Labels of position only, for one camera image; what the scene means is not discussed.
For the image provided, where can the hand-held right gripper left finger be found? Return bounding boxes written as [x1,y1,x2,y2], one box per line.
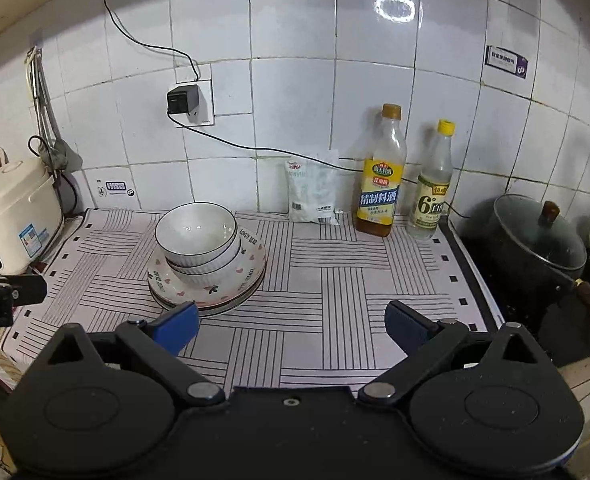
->
[45,301,226,407]

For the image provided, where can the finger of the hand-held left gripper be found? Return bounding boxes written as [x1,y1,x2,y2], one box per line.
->
[12,274,48,306]

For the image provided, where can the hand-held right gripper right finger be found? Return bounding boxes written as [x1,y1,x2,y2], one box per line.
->
[357,300,546,404]

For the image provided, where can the white ribbed bowl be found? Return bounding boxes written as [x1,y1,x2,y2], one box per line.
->
[165,235,242,276]

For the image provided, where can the white bowl dark rim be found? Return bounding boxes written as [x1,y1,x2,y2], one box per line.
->
[155,202,238,269]

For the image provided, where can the white bunny print plate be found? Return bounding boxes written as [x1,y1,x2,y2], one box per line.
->
[147,227,267,310]

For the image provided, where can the white rice cooker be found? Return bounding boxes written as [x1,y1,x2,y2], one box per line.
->
[0,158,66,276]

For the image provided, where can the striped table mat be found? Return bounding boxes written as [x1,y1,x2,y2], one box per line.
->
[2,207,506,392]

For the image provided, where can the black stove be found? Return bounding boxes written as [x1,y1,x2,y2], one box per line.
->
[439,214,590,367]

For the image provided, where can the clear vinegar bottle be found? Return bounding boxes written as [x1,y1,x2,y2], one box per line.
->
[407,119,456,241]

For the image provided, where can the cooking wine bottle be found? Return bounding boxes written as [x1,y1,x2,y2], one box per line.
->
[356,103,408,239]

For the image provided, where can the black cooking pot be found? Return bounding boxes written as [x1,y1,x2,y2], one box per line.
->
[492,195,590,317]

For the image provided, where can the glass pot lid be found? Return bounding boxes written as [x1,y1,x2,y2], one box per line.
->
[495,194,588,275]

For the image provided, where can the white salt bag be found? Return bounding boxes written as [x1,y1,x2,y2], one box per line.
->
[285,150,342,225]

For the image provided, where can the hanging metal utensils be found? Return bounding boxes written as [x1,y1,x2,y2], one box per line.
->
[24,46,84,181]

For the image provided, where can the black charger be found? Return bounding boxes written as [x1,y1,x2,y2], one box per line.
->
[167,85,201,116]

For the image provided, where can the white warning wall sticker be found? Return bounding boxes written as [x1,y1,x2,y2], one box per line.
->
[96,178,135,199]

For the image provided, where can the black rice cooker cable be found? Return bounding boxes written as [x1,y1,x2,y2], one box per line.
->
[28,135,78,213]

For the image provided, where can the white wall outlet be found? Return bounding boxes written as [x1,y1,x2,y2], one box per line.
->
[175,62,216,127]

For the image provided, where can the purple wall sticker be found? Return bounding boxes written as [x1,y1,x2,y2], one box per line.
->
[485,45,530,81]

